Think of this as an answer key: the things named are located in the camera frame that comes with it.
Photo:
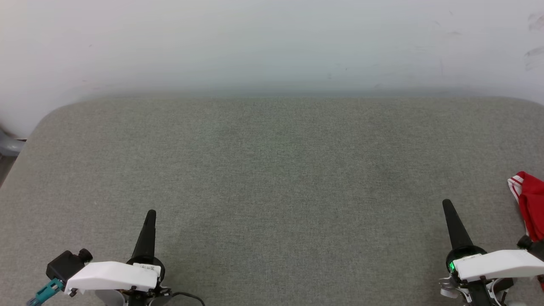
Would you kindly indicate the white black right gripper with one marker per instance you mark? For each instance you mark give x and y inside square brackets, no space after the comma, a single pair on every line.
[497,263]

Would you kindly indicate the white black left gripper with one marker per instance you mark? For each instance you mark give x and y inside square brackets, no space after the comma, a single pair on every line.
[114,276]

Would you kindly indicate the red white basketball jersey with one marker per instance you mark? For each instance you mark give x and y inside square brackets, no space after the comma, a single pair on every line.
[533,204]

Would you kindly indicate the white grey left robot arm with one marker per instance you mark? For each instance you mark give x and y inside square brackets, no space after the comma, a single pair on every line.
[112,299]

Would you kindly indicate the grey fabric sofa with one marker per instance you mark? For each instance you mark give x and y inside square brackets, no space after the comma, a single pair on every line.
[276,191]

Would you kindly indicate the grey rounded object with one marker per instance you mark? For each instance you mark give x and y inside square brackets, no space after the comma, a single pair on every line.
[8,146]

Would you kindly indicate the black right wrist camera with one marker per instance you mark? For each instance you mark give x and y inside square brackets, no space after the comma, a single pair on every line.
[527,243]

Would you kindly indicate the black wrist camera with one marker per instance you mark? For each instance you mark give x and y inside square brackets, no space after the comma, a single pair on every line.
[527,243]
[63,265]

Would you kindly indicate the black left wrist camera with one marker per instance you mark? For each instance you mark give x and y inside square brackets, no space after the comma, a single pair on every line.
[63,265]

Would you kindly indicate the teal left camera connector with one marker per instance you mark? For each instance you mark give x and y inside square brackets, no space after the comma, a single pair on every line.
[46,291]

